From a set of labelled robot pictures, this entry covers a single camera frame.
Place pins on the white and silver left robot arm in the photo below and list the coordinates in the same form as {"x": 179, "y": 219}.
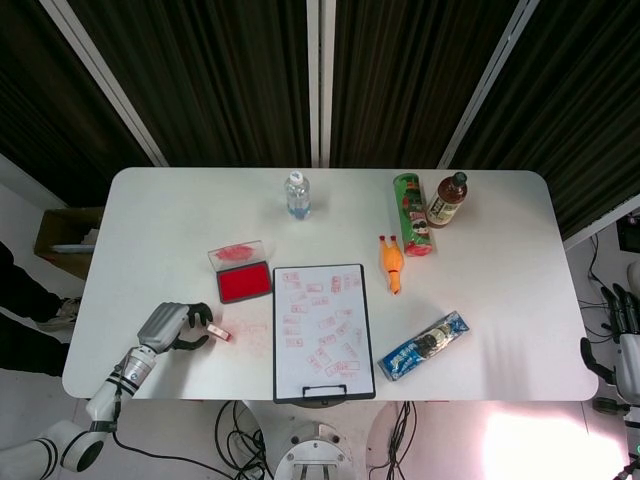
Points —
{"x": 132, "y": 371}

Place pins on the clear water bottle white cap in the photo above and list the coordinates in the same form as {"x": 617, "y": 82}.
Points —
{"x": 299, "y": 197}

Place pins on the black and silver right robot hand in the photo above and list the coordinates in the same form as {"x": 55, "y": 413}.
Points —
{"x": 630, "y": 360}

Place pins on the dark pleated curtain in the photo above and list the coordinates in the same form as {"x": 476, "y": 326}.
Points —
{"x": 210, "y": 80}
{"x": 400, "y": 80}
{"x": 45, "y": 125}
{"x": 575, "y": 110}

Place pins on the dark trouser leg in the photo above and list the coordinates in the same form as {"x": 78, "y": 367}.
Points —
{"x": 30, "y": 350}
{"x": 22, "y": 285}

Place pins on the white and silver right robot arm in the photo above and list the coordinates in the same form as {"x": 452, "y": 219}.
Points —
{"x": 634, "y": 430}

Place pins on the black clipboard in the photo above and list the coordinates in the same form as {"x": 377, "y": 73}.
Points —
{"x": 369, "y": 325}

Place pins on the beige sneaker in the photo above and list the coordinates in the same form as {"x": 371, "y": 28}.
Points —
{"x": 67, "y": 307}

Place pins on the white and red stamp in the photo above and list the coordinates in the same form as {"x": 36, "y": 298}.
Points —
{"x": 220, "y": 334}

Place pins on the brown tea bottle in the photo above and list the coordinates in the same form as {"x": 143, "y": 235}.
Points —
{"x": 446, "y": 202}

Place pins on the yellow rubber chicken toy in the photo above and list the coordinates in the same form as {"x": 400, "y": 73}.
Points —
{"x": 391, "y": 262}

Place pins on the white frame post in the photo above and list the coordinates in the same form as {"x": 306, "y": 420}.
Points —
{"x": 107, "y": 85}
{"x": 320, "y": 80}
{"x": 487, "y": 85}

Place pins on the brown cardboard box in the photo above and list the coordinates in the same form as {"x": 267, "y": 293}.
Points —
{"x": 60, "y": 222}

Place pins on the red ink pad clear lid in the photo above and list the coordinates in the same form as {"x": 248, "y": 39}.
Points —
{"x": 245, "y": 285}

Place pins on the green Pringles can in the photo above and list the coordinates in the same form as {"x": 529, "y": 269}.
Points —
{"x": 414, "y": 220}

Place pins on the white robot torso base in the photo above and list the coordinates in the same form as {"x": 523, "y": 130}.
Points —
{"x": 312, "y": 450}

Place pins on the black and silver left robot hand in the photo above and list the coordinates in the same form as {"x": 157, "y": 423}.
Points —
{"x": 162, "y": 327}

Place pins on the blue Oreo cookie package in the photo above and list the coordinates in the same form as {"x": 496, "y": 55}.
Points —
{"x": 425, "y": 345}

